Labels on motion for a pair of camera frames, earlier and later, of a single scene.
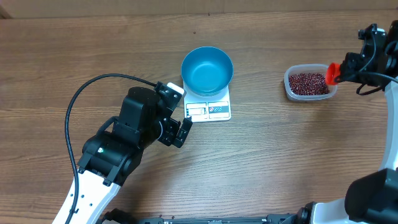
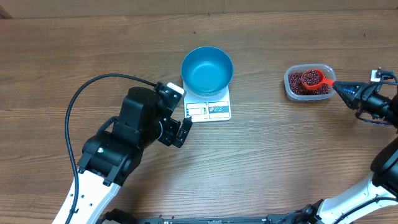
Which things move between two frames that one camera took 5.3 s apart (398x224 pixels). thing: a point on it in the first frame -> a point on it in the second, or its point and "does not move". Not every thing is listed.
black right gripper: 352,61 -> 349,98
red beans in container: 308,83 does not move
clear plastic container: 308,82 does not move
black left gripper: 169,137 does not move
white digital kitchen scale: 206,109 does not move
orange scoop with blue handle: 333,71 -> 313,79
